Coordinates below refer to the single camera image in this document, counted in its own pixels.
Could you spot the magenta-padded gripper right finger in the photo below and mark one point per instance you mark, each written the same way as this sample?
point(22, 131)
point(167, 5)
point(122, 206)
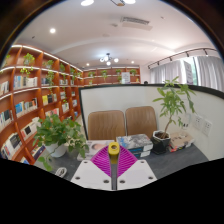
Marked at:
point(140, 173)

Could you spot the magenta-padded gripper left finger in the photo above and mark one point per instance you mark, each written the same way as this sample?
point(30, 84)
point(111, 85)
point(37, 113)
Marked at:
point(86, 173)

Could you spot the white flat book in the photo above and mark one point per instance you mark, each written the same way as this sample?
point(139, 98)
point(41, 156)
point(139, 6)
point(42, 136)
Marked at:
point(83, 156)

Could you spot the white book with face cover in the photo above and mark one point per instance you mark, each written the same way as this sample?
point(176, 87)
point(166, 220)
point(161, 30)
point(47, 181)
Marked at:
point(98, 146)

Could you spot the small tree in black pot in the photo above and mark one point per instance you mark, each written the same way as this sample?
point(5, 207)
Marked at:
point(160, 143)

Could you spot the leafy plant in white pot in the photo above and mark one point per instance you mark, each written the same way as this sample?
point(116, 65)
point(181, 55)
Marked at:
point(56, 150)

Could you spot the red and black book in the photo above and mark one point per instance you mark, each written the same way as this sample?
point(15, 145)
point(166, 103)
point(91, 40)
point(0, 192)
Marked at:
point(176, 148)

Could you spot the tan padded chair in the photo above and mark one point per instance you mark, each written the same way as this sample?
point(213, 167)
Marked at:
point(141, 120)
point(106, 125)

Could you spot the tan cover book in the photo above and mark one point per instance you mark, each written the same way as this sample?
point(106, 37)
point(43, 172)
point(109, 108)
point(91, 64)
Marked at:
point(181, 139)

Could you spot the clear acrylic table sign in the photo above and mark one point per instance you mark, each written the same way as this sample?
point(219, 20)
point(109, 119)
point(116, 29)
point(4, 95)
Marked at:
point(186, 120)

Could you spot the white booth partition black rim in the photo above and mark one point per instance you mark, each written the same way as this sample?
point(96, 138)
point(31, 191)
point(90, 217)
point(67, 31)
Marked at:
point(133, 96)

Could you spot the wooden bookshelf unit with books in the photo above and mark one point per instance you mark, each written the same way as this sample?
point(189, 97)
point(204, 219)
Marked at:
point(26, 100)

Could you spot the white sheer curtains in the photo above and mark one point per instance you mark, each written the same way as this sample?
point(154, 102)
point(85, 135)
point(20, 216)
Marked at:
point(166, 71)

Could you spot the white standing banner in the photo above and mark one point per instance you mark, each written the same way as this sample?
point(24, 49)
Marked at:
point(189, 71)

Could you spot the multi-bulb ceiling lamp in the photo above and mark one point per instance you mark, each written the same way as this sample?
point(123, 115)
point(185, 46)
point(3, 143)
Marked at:
point(108, 59)

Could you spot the recessed ceiling spotlights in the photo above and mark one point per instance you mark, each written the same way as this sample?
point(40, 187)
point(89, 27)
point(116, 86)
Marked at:
point(52, 30)

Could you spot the ceiling air vent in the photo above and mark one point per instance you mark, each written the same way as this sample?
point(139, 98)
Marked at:
point(135, 22)

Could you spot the white wall socket plate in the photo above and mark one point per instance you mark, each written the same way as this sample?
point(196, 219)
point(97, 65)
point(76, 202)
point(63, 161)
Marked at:
point(207, 127)
point(198, 121)

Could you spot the wooden wall shelf with plants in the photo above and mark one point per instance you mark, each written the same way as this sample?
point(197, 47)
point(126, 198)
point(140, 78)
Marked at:
point(96, 80)

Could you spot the black track light rail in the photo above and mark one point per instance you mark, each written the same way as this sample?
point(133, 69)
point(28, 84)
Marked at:
point(183, 54)

